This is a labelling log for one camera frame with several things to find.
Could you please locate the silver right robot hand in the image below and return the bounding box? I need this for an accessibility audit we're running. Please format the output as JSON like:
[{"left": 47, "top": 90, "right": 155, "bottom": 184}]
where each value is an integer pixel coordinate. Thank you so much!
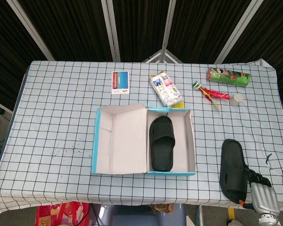
[{"left": 239, "top": 168, "right": 281, "bottom": 217}]

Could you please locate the black rubber slipper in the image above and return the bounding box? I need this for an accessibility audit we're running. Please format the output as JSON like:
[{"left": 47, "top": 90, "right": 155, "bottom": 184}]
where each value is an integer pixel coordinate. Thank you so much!
[
  {"left": 219, "top": 138, "right": 250, "bottom": 202},
  {"left": 149, "top": 115, "right": 175, "bottom": 172}
]

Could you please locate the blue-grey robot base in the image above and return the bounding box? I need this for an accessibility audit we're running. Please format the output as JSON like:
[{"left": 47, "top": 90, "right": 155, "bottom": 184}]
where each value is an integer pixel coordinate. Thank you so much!
[{"left": 92, "top": 203, "right": 187, "bottom": 226}]

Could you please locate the light blue cardboard shoe box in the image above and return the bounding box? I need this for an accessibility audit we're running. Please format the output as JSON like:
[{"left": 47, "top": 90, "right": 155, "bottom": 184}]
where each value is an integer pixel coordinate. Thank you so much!
[{"left": 91, "top": 103, "right": 197, "bottom": 177}]

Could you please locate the brown paper bag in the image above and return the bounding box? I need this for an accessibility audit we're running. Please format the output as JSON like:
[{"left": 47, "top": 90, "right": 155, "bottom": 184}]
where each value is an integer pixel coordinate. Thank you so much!
[{"left": 148, "top": 203, "right": 175, "bottom": 215}]

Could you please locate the small white plastic jar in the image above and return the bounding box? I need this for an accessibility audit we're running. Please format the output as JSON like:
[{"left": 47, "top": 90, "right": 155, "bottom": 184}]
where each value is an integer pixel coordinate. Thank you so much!
[{"left": 230, "top": 93, "right": 244, "bottom": 106}]

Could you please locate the red yellow feather shuttlecock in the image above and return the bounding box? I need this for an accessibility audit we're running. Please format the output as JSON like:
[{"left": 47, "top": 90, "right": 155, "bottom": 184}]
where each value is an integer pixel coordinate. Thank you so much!
[{"left": 192, "top": 81, "right": 231, "bottom": 111}]

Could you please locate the green chip can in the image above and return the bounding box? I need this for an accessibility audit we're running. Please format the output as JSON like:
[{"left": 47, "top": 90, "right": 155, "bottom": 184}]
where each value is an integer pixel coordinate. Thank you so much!
[{"left": 206, "top": 67, "right": 251, "bottom": 87}]

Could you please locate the white printed snack package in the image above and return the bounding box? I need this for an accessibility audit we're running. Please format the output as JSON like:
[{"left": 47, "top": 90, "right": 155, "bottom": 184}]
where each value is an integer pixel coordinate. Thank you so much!
[{"left": 149, "top": 72, "right": 185, "bottom": 109}]

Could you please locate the white triangular metal foot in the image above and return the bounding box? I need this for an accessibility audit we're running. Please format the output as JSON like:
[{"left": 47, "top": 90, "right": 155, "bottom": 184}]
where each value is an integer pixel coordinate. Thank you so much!
[{"left": 142, "top": 48, "right": 183, "bottom": 64}]

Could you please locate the blue and red postcard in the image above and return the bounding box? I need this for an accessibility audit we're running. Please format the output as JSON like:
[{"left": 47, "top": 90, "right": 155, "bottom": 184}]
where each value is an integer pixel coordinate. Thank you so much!
[{"left": 111, "top": 71, "right": 130, "bottom": 95}]

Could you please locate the red patterned bag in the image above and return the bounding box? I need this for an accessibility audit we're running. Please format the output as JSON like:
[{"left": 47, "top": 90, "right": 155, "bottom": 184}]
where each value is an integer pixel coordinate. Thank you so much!
[{"left": 35, "top": 201, "right": 92, "bottom": 226}]

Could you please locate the light blue checked tablecloth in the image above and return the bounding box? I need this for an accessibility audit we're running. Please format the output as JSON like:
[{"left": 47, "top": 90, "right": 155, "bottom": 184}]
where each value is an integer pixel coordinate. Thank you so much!
[{"left": 0, "top": 60, "right": 283, "bottom": 214}]

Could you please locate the grey metal frame leg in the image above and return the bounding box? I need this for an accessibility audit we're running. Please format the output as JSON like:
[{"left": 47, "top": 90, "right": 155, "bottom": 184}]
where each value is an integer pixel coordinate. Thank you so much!
[{"left": 194, "top": 204, "right": 205, "bottom": 226}]

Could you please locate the black folding screen white frame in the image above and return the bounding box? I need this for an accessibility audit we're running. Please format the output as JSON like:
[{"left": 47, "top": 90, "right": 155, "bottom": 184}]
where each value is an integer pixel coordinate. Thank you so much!
[{"left": 0, "top": 0, "right": 283, "bottom": 113}]

